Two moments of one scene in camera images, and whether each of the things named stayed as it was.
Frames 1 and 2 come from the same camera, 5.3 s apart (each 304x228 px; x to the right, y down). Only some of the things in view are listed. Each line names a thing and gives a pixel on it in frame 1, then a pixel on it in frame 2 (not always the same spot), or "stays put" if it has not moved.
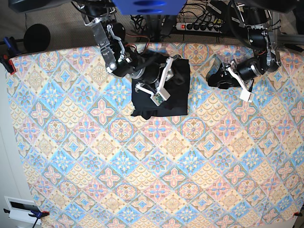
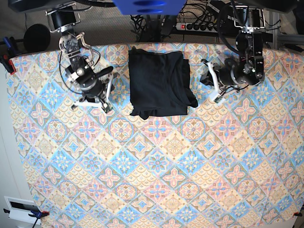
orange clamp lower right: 297,214 stays put
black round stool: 36,38 stays put
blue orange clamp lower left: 36,215 stays put
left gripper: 155,74 -> 95,89
